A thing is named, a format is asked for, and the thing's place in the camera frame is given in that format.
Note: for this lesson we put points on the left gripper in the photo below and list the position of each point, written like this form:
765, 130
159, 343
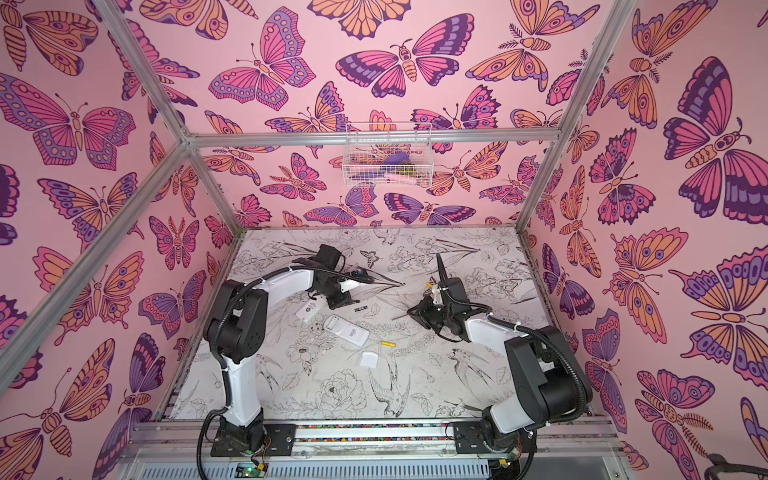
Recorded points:
345, 299

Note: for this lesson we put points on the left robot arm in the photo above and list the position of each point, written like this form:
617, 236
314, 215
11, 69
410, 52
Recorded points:
236, 331

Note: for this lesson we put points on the white remote with green sticker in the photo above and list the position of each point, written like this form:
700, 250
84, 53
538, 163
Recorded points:
309, 310

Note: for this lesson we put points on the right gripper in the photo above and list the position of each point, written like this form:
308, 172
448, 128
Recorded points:
442, 294

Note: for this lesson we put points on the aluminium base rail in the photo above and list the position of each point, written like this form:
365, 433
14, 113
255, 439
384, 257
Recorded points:
427, 438

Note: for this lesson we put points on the white vented cable duct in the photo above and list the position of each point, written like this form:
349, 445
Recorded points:
417, 469

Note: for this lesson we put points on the white remote with display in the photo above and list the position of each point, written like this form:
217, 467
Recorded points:
344, 329

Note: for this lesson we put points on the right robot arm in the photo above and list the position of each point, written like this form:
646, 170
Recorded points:
550, 386

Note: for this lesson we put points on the white wire basket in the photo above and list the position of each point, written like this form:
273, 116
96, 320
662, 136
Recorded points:
389, 153

